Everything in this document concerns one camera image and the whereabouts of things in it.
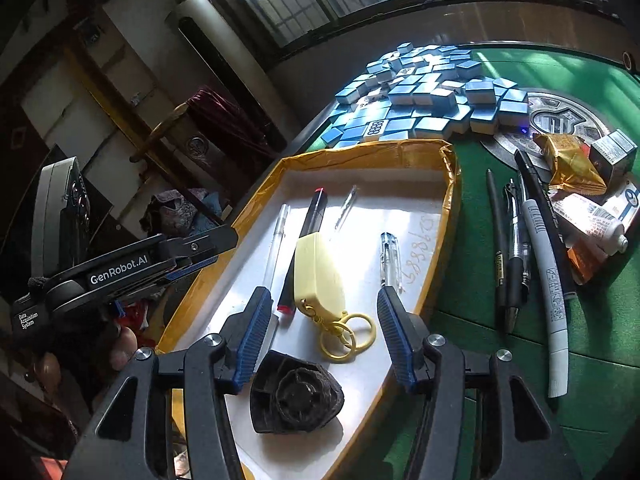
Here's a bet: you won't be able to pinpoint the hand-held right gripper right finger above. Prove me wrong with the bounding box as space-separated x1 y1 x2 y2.
376 286 583 480

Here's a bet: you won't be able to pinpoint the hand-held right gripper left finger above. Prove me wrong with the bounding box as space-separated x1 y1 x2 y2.
65 286 274 480

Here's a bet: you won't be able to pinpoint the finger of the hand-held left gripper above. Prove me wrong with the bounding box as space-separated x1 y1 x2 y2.
161 254 220 287
159 226 240 264

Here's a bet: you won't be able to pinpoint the silver grey pen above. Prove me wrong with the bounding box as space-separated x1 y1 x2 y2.
261 203 292 293

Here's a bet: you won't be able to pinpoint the black ribbed plastic knob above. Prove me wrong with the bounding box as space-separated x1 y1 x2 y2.
249 349 347 436

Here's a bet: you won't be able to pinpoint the white cardboard box yellow tape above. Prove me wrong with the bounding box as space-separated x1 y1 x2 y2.
154 139 461 480

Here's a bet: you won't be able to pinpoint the clear blue ballpoint pen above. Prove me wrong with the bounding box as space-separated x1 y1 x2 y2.
379 231 405 295

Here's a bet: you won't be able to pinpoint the pale yellow key case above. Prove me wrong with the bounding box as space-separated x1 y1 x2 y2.
293 232 377 362

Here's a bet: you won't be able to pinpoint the black marker red ends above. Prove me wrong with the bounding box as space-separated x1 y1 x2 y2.
276 186 329 320

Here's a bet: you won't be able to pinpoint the black gel pen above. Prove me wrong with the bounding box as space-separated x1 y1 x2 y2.
502 176 532 335

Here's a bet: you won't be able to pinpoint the thin dark grey pen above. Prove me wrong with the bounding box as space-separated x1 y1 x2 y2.
486 169 508 308

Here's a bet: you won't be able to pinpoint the white paint marker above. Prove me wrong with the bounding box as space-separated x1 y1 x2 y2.
521 199 570 400

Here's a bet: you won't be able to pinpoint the orange packet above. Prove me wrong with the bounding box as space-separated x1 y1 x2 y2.
566 240 611 287

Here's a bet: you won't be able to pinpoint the long black marker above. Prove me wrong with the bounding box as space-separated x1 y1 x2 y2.
514 149 578 303

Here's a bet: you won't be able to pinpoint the white ointment tube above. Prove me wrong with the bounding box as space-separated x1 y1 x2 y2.
552 192 630 256

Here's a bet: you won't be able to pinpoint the gold snack packet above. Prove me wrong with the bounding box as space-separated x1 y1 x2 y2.
531 132 608 197

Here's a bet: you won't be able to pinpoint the white blue ointment carton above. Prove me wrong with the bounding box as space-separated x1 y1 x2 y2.
602 177 640 226

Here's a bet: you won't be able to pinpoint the small white blue medicine box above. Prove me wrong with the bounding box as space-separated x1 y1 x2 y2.
587 129 639 188

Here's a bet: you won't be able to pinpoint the person's left hand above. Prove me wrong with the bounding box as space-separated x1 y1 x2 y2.
29 321 139 403

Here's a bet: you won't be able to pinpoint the patterned blanket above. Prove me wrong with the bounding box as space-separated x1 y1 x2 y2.
139 187 231 236

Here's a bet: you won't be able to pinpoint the wooden chair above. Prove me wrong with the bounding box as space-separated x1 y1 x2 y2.
129 100 281 221

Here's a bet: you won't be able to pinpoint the dark red cloth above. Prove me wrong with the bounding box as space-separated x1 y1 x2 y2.
192 86 266 151

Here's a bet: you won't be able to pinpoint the thin clear pen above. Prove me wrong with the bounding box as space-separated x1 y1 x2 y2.
328 184 359 243

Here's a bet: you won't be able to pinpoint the white standing air conditioner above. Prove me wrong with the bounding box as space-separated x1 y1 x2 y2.
166 0 283 126

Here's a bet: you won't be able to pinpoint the pile of blue mahjong tiles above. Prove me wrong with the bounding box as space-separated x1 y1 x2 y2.
320 41 532 150

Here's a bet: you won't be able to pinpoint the round silver table centre panel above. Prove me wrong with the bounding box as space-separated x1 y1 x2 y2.
481 89 603 173

